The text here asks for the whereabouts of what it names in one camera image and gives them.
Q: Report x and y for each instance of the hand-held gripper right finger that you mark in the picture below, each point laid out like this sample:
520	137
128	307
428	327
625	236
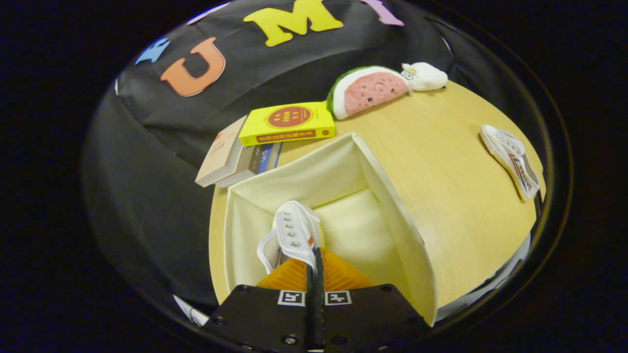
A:
368	314

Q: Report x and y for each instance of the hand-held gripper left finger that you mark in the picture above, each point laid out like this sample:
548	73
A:
265	314

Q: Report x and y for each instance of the cream storage box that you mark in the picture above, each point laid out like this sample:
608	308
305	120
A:
353	230

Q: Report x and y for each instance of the white canvas shoe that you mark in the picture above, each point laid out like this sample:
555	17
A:
294	225
510	157

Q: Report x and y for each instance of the white panel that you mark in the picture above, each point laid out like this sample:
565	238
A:
192	313

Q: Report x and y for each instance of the gray book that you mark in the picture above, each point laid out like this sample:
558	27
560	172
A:
243	164

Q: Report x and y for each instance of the blue book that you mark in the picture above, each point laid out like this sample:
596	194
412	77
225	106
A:
272	154

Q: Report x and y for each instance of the yellow book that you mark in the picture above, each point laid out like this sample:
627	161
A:
289	120

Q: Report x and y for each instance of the watermelon plush toy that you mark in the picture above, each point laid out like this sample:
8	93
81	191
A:
368	90

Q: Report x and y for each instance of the white plush toy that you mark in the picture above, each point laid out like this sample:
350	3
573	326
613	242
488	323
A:
427	76

